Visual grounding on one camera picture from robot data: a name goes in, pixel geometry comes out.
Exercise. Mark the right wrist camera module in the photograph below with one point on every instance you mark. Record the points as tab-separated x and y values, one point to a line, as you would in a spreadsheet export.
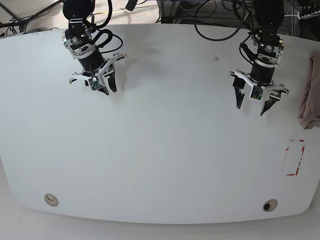
95	84

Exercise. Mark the black tripod legs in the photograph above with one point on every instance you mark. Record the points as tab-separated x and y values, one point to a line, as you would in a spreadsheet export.
22	22

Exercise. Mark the right table cable grommet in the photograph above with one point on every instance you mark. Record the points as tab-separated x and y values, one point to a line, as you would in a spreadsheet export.
270	205

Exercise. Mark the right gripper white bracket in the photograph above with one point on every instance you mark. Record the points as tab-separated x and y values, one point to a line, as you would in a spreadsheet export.
96	65

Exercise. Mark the left table cable grommet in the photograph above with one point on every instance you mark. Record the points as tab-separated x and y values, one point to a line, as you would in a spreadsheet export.
51	200

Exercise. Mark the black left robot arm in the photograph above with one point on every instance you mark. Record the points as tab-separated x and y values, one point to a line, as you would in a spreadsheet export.
269	15

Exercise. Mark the table cable grommet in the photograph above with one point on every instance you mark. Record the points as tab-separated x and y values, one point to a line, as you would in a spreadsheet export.
51	200
270	205

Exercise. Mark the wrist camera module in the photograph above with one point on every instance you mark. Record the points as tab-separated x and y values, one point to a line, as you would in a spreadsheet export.
257	93
95	84

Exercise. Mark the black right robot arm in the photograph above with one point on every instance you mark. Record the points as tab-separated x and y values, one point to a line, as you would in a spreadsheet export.
84	39

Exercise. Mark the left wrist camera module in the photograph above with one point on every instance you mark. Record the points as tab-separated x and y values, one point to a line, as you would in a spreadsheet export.
257	93

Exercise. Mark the mauve pink T-shirt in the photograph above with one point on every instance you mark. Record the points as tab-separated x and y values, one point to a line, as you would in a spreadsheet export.
309	110

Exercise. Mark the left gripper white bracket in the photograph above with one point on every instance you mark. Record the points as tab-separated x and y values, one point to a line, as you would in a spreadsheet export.
261	76

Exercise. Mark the red tape rectangle marking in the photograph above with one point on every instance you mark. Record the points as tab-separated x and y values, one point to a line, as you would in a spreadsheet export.
293	156

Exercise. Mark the aluminium frame stand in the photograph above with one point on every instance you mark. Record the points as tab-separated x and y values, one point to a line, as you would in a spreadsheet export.
202	12

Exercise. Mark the white power strip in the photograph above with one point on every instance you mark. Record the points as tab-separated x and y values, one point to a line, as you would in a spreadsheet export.
308	13

